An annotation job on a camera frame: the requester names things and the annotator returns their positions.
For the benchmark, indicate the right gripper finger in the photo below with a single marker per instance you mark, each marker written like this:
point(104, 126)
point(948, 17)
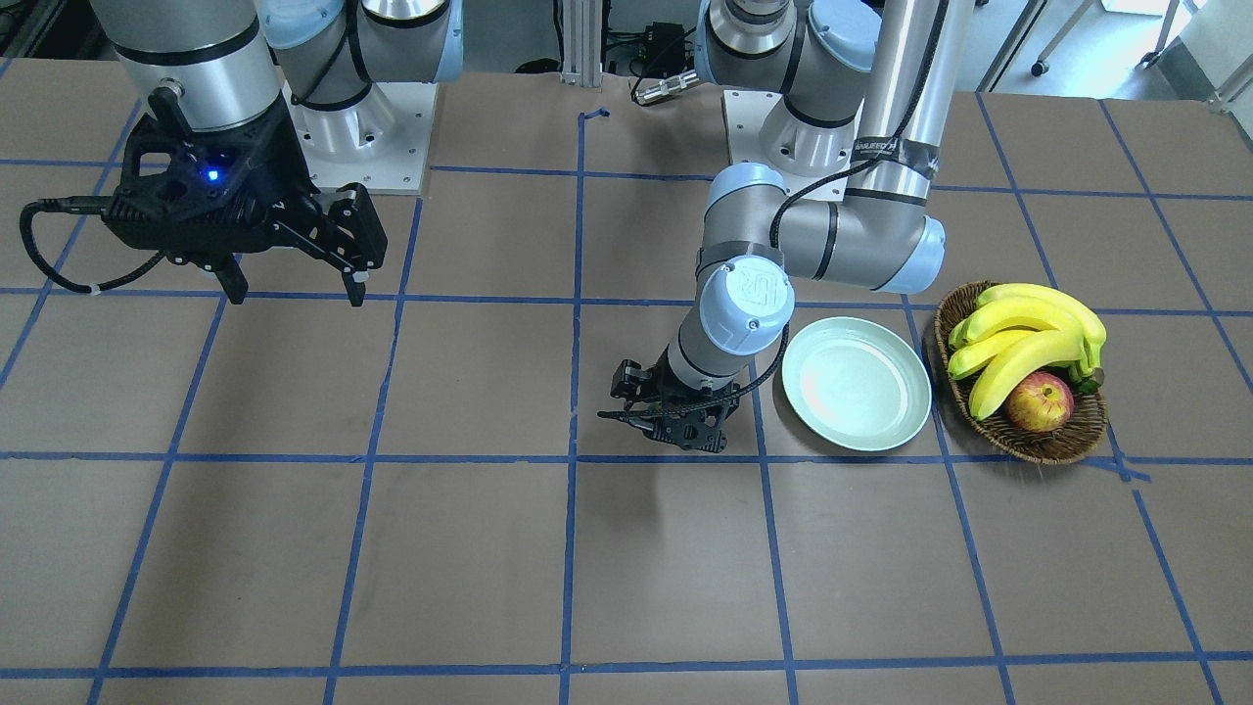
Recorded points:
point(355, 283)
point(232, 279)

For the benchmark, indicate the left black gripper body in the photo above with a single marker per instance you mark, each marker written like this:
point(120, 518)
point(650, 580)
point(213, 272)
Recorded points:
point(629, 380)

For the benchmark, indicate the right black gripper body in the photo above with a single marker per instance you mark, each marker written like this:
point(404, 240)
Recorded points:
point(278, 172)

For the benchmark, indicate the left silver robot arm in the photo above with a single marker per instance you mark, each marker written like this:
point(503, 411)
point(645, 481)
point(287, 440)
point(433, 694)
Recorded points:
point(864, 97)

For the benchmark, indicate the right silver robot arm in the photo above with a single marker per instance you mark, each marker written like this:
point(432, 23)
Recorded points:
point(238, 95)

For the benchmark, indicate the light green plate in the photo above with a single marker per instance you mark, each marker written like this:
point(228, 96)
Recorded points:
point(856, 384)

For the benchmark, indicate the yellow banana bunch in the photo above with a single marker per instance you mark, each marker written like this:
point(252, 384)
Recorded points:
point(1025, 337)

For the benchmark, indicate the red apple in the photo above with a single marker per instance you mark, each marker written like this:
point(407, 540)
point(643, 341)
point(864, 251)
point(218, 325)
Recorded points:
point(1040, 403)

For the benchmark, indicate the woven wicker basket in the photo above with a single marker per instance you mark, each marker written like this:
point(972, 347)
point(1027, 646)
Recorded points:
point(1073, 441)

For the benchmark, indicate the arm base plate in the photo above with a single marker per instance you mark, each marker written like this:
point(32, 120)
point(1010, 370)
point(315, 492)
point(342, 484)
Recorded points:
point(381, 142)
point(761, 130)

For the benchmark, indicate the aluminium frame post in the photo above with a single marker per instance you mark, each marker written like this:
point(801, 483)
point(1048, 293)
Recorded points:
point(582, 29)

